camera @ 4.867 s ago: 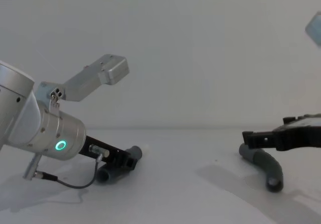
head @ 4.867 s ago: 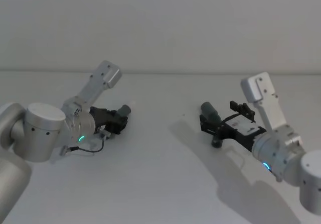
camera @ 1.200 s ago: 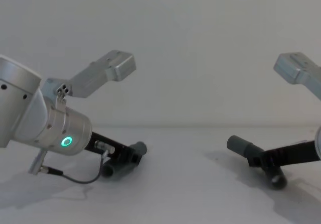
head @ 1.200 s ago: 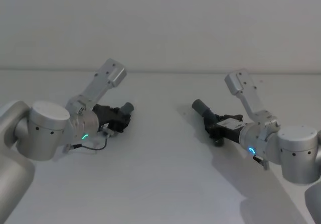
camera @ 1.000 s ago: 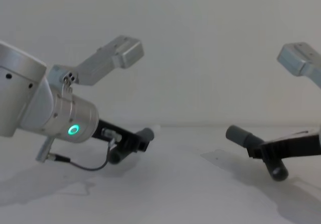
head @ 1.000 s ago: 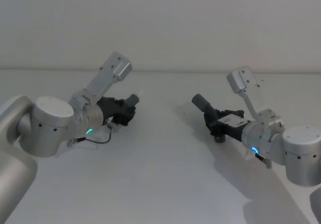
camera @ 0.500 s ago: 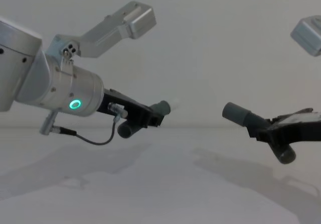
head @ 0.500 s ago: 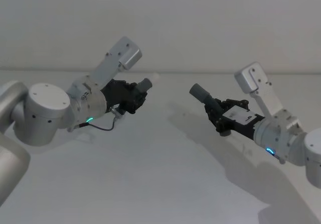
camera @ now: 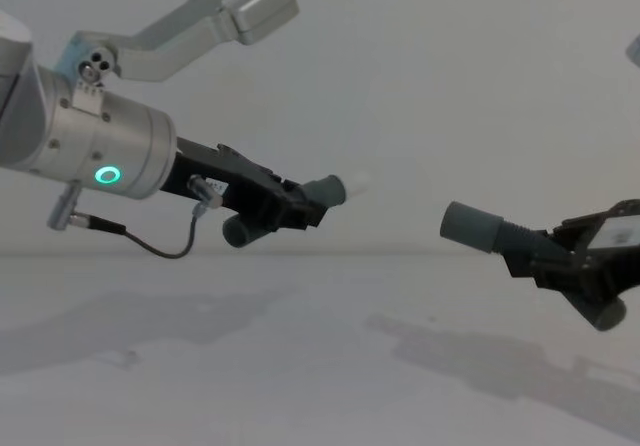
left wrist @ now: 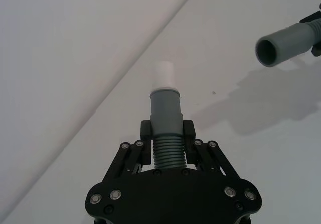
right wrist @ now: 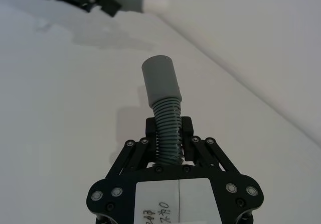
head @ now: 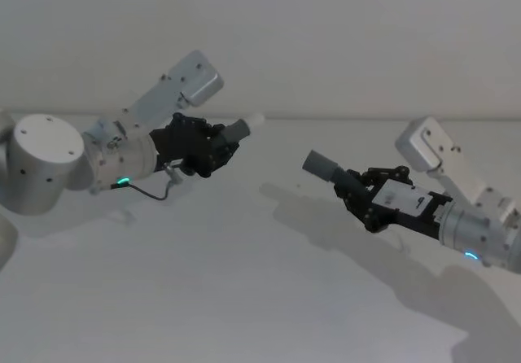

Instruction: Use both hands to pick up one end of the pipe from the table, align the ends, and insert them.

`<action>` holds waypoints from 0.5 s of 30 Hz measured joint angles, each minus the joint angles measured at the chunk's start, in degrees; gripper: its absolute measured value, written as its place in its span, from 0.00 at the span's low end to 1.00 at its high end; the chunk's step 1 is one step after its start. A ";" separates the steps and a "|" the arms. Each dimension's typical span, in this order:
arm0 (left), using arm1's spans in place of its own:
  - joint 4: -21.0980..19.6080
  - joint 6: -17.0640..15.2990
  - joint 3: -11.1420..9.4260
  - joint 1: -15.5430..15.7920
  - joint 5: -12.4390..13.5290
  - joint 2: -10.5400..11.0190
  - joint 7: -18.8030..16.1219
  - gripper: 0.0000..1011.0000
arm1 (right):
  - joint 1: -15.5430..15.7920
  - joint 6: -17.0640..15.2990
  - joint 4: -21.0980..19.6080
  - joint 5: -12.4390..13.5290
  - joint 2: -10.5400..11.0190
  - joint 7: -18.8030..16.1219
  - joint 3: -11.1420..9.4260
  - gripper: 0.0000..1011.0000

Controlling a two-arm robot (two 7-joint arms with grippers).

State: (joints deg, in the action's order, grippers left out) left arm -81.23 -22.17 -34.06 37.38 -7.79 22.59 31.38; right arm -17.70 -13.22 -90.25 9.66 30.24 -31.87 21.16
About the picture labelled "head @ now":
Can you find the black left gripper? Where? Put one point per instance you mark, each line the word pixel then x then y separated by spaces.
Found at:
pixel 179 143

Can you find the grey cylindrical pen cap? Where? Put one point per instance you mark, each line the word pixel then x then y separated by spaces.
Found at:
pixel 321 165

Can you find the white table cloth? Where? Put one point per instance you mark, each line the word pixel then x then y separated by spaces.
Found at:
pixel 228 265

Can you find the grey pen with white tip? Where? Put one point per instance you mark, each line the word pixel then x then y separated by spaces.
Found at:
pixel 240 128

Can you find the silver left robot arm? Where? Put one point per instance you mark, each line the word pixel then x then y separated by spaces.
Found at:
pixel 45 163

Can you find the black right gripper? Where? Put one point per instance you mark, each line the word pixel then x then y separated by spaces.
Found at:
pixel 407 204

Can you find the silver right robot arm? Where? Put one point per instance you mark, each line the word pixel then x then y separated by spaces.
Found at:
pixel 468 216

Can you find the white curtain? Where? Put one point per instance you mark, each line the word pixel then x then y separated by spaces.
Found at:
pixel 285 41

